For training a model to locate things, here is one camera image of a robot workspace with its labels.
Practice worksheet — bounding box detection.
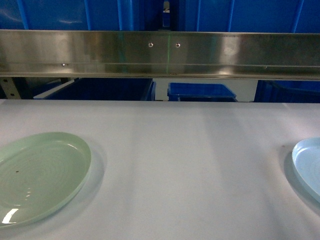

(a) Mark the blue bin behind table centre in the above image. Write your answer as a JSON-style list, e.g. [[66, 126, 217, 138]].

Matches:
[[167, 82, 237, 102]]

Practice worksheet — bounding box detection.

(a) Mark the dark blue bin behind left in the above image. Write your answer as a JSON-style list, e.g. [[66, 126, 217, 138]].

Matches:
[[33, 78, 156, 101]]

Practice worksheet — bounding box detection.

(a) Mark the pale green plate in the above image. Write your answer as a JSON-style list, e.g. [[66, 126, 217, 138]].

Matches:
[[0, 132, 92, 229]]

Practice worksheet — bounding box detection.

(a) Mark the pale blue plate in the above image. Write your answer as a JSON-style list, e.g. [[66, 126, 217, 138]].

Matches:
[[291, 137, 320, 203]]

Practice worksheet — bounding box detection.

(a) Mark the stainless steel shelf rail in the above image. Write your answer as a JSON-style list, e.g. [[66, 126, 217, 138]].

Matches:
[[0, 29, 320, 81]]

